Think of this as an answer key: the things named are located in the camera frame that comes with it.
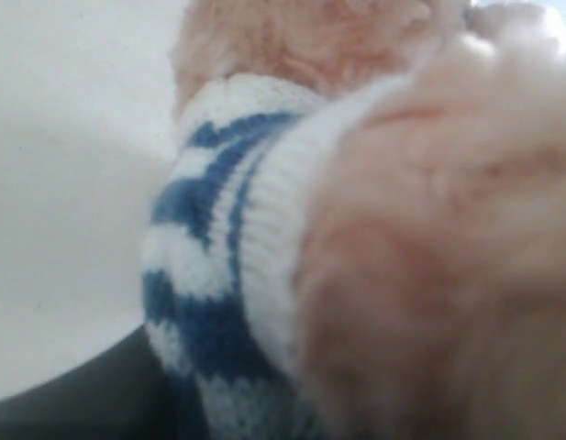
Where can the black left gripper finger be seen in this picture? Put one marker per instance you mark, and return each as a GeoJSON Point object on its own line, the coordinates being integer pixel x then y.
{"type": "Point", "coordinates": [121, 394]}

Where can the teddy bear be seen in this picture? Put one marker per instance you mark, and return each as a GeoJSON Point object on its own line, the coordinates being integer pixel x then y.
{"type": "Point", "coordinates": [363, 233]}

